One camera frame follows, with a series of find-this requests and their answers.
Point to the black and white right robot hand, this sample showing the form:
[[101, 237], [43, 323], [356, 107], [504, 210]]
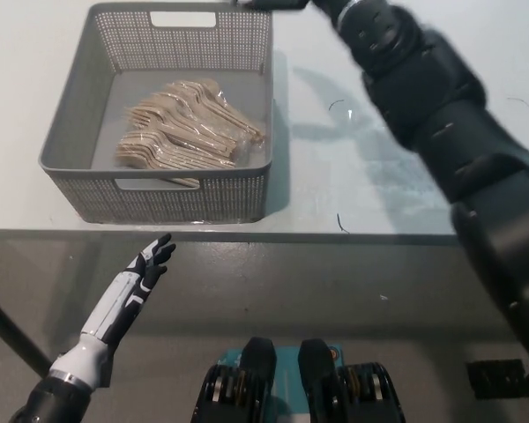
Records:
[[282, 3]]

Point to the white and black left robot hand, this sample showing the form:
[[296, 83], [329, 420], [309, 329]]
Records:
[[114, 313]]

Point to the clear bag of wooden cutlery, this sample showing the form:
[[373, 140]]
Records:
[[181, 132]]

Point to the black table leg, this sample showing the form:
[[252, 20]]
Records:
[[13, 335]]

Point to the thin black curved thread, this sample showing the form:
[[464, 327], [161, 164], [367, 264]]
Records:
[[340, 223], [335, 102], [521, 100]]

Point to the grey perforated plastic basket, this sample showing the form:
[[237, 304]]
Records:
[[172, 198]]

